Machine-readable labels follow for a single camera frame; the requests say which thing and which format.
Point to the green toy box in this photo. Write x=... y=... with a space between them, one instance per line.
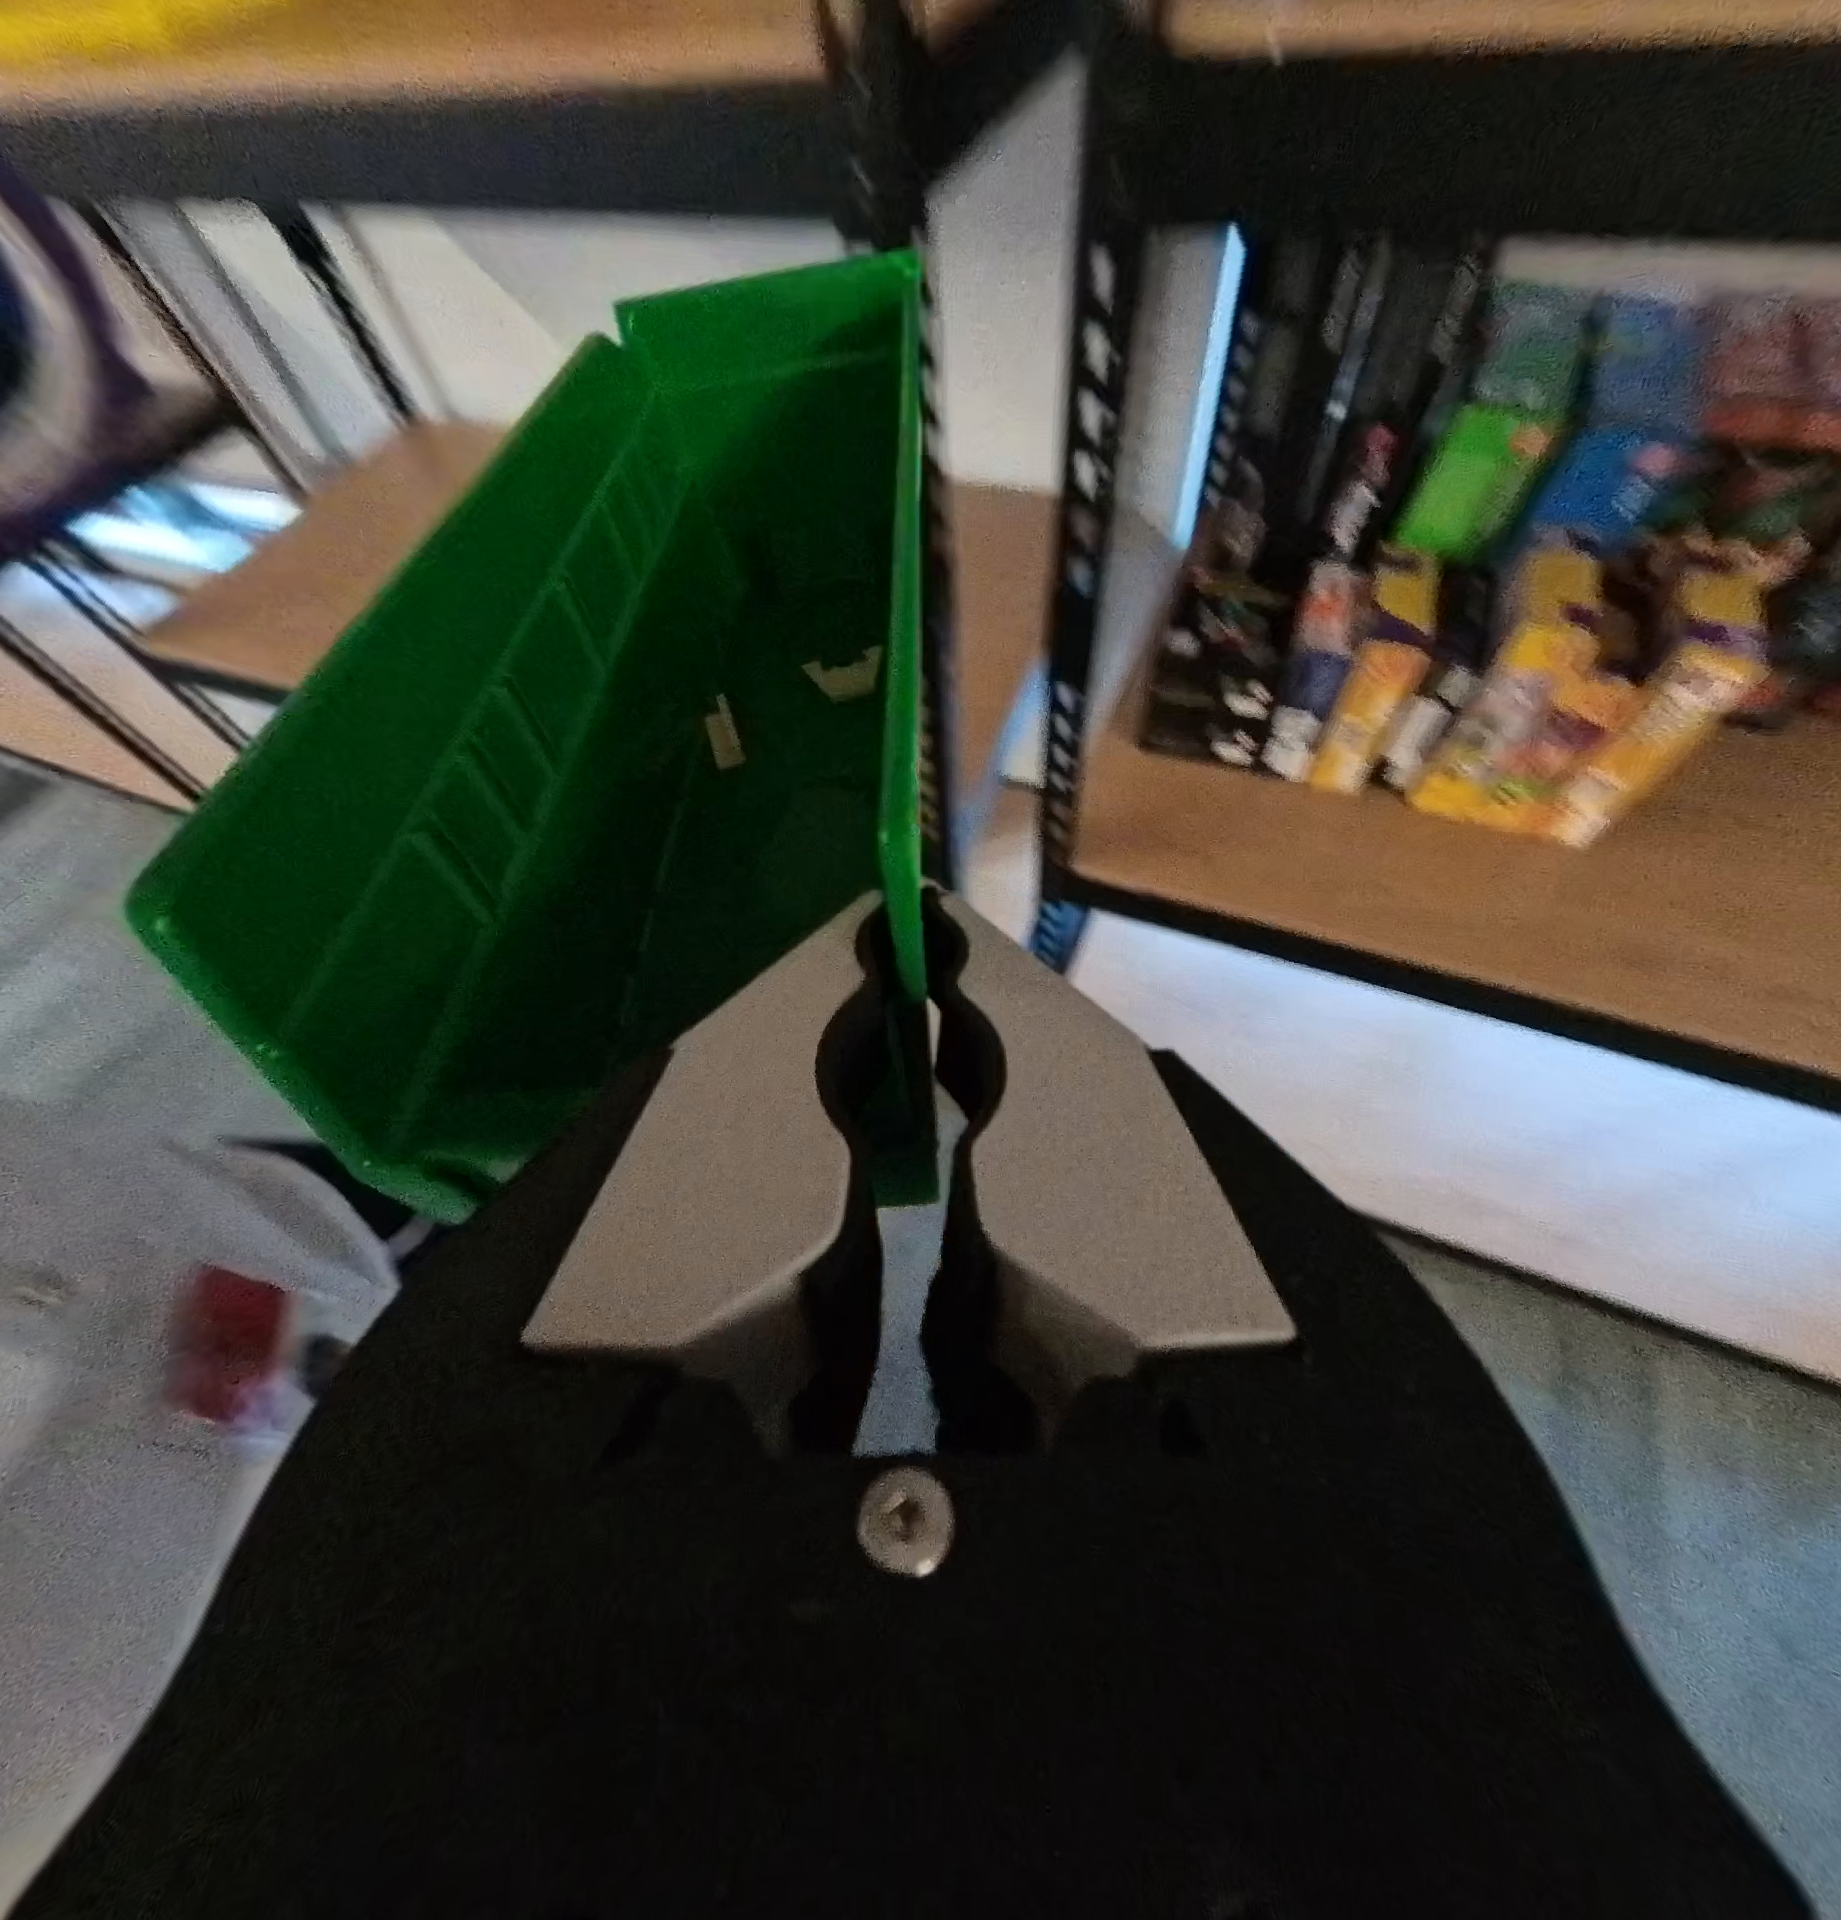
x=1474 y=466

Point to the green plastic bin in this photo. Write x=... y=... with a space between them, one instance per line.
x=499 y=810

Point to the blue toy box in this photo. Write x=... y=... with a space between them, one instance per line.
x=1610 y=451

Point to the black metal rack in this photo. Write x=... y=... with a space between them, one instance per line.
x=1099 y=451

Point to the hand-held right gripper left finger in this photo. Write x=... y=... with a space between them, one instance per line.
x=710 y=1201

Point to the red badge card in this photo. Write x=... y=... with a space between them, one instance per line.
x=231 y=1350

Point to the yellow purple toy box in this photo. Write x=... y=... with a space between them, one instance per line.
x=1370 y=705
x=1654 y=735
x=1520 y=721

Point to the row of black toy boxes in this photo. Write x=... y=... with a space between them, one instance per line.
x=1249 y=510

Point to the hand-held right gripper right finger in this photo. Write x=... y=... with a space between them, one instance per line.
x=1114 y=1201

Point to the white shirt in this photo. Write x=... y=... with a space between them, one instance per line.
x=82 y=1560

